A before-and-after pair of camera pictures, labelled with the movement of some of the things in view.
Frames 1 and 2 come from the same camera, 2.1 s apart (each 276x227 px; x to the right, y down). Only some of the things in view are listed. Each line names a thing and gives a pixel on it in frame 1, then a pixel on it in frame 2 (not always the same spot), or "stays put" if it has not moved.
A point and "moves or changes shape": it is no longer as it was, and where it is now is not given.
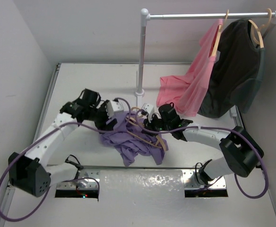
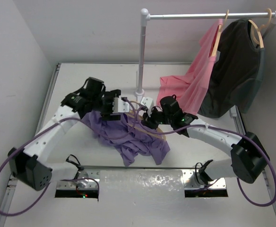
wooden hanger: x=157 y=136 moves or changes shape
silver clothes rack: x=145 y=16 stays put
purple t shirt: x=129 y=138 stays put
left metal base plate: x=85 y=178 stays put
